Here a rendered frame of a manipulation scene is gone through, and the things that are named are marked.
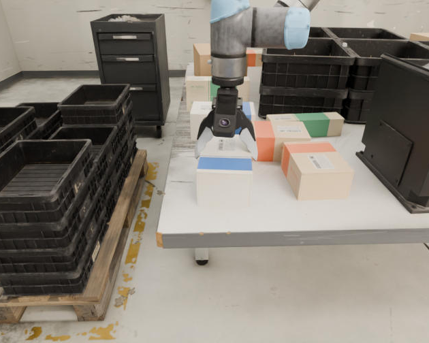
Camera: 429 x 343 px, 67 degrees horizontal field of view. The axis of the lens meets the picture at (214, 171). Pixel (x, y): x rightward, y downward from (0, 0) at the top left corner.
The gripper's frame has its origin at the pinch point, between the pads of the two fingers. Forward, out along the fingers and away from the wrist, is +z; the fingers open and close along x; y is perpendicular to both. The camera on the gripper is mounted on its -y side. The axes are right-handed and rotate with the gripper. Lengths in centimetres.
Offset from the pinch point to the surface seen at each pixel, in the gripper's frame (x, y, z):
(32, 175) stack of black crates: 76, 33, 27
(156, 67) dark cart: 57, 172, 17
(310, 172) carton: -18.9, -6.1, -1.3
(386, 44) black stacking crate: -63, 77, -15
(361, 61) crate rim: -41, 41, -16
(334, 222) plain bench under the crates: -23.5, -14.1, 6.2
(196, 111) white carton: 10.1, 26.3, -2.7
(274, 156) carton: -13.4, 12.0, 4.5
